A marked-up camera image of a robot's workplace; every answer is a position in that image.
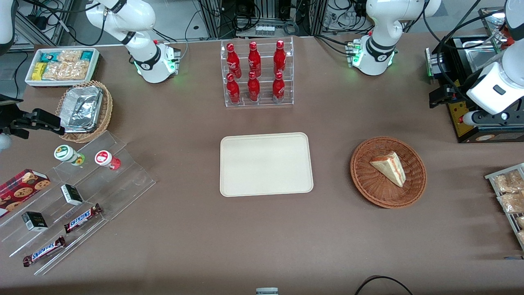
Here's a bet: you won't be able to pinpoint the grey wire rack tray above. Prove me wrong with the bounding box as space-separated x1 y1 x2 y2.
485 163 524 251

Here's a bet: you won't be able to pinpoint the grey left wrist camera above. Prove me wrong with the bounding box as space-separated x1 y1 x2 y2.
464 109 524 128

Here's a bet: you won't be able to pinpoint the red cookie box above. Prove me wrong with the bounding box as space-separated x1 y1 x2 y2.
0 168 51 218

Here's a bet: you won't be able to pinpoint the clear acrylic bottle rack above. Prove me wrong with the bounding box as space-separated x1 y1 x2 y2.
220 36 294 108

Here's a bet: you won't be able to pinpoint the triangular sandwich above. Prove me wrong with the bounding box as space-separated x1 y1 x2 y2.
370 152 407 188

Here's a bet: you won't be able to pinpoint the green lid drink cup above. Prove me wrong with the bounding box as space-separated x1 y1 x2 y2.
54 144 86 166

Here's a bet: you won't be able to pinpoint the round brown wicker basket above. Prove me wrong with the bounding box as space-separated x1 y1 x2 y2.
350 136 427 209

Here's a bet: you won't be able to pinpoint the stacked foil containers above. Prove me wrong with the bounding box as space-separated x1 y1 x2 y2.
59 85 104 133

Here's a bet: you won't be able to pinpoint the beige plastic tray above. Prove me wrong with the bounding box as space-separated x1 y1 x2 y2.
220 132 314 197

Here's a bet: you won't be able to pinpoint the small black box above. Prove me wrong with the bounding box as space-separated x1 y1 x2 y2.
60 184 84 206
21 211 49 232

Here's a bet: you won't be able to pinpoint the steel warmer pan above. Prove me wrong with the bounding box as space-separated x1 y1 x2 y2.
466 39 503 73

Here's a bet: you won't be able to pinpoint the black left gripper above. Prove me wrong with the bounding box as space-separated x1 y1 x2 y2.
429 84 463 109

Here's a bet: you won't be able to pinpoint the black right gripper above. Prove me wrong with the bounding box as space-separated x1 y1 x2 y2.
0 109 66 139

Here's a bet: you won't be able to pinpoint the clear acrylic stepped display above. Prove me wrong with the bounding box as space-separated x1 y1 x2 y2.
0 130 157 276

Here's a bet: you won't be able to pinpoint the red lid drink cup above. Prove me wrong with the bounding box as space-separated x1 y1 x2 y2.
95 150 122 171

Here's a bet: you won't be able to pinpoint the red soda bottle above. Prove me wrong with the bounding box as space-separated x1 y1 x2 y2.
226 73 241 104
226 43 242 79
273 40 287 76
247 71 261 102
248 41 262 78
272 71 286 103

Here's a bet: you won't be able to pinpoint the small clear cracker bag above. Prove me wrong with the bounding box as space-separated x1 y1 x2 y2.
57 50 83 62

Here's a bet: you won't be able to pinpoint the brown Snickers bar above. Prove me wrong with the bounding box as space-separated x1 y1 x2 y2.
22 236 66 268
63 203 103 234

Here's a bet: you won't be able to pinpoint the black cable loop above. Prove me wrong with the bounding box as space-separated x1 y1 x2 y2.
354 275 414 295

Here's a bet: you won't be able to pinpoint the oval tan wicker basket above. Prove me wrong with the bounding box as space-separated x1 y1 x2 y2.
55 80 113 144

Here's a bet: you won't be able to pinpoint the large clear cracker bag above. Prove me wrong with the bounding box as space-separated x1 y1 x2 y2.
43 61 89 81

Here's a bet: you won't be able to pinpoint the white rectangular snack bin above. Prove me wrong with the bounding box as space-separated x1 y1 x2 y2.
25 47 101 89

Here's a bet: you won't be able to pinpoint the black food warmer appliance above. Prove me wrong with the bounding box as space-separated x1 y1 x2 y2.
425 7 524 144

